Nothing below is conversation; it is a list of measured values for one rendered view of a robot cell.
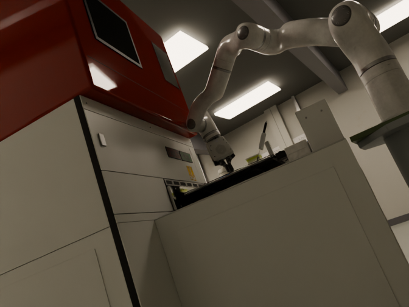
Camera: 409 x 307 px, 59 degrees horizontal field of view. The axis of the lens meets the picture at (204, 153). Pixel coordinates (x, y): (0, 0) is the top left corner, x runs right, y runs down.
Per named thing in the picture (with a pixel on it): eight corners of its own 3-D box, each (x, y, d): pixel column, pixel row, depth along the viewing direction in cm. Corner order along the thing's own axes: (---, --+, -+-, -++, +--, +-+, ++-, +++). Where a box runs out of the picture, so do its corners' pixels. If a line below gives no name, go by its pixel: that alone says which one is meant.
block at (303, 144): (286, 155, 127) (283, 148, 128) (288, 156, 130) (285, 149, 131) (308, 146, 125) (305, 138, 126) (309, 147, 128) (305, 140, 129)
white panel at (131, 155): (109, 226, 98) (73, 98, 109) (213, 215, 173) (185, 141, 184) (118, 222, 97) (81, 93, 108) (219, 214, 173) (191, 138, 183)
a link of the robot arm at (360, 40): (402, 62, 119) (370, 4, 126) (384, 50, 105) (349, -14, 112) (367, 82, 126) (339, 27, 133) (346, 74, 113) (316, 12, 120)
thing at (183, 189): (173, 211, 132) (165, 186, 135) (214, 209, 173) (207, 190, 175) (177, 209, 132) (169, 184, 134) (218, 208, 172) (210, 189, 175)
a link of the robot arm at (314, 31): (366, 37, 116) (383, 48, 128) (370, -1, 115) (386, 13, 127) (241, 53, 150) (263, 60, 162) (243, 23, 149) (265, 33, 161)
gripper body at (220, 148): (204, 139, 164) (215, 161, 162) (223, 131, 167) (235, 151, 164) (202, 145, 171) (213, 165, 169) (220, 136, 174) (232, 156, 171)
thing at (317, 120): (314, 154, 106) (294, 112, 110) (325, 170, 157) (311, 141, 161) (346, 140, 103) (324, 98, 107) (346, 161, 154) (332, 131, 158)
